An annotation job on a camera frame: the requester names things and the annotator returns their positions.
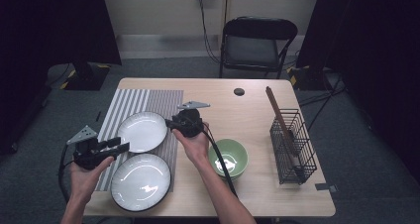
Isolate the black wire basket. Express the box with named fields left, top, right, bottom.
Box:
left=269, top=108, right=318, bottom=186

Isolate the person's left hand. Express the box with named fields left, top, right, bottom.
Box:
left=68, top=156, right=115, bottom=205

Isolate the white plate with dark rim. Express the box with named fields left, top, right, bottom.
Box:
left=117, top=110, right=168, bottom=154
left=110, top=153, right=172, bottom=213

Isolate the grey tape piece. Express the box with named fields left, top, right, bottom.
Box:
left=314, top=182, right=339, bottom=194

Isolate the black stand base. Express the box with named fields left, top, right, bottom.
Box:
left=59, top=61, right=112, bottom=92
left=286, top=64, right=331, bottom=91

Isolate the left hand-held gripper cable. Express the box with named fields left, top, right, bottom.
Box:
left=57, top=143, right=79, bottom=204

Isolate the hand-held gripper cable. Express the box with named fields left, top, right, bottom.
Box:
left=57, top=143, right=79, bottom=204
left=201, top=128, right=240, bottom=198

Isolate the striped grey placemat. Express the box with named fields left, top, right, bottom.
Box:
left=94, top=88, right=184, bottom=193

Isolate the black socket cable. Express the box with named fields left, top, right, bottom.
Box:
left=197, top=0, right=222, bottom=64

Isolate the black folding chair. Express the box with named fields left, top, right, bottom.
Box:
left=218, top=15, right=299, bottom=80

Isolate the dark curtain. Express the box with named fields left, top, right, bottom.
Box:
left=296, top=0, right=420, bottom=175
left=0, top=0, right=123, bottom=154

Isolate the brown wooden chopstick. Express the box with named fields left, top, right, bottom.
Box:
left=266, top=85, right=297, bottom=154
left=264, top=85, right=295, bottom=154
left=265, top=85, right=296, bottom=154

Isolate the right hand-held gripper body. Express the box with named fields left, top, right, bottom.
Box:
left=169, top=100, right=211, bottom=139

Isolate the beige wall post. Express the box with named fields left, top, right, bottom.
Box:
left=217, top=0, right=231, bottom=50

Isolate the black floor cable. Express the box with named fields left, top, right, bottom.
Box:
left=298, top=73, right=347, bottom=133

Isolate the person's right hand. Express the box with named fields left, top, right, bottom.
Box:
left=171, top=122, right=211, bottom=168

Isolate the right hand-held gripper cable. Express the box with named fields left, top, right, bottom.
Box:
left=201, top=128, right=240, bottom=198

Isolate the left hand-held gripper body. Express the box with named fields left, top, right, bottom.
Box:
left=66, top=124, right=117, bottom=171

